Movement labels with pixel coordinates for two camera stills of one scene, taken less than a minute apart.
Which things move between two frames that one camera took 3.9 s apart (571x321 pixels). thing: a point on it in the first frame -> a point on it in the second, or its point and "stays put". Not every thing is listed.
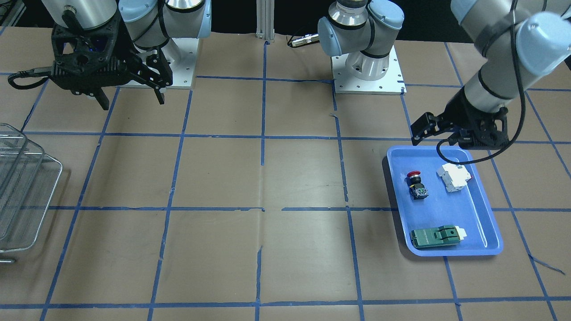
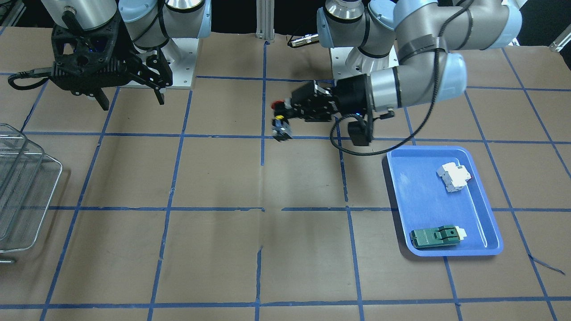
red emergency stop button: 417,191 -> 280,127
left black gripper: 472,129 -> 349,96
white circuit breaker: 454,176 stays put
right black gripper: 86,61 stays put
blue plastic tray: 467,208 stays put
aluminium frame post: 265,20 stays put
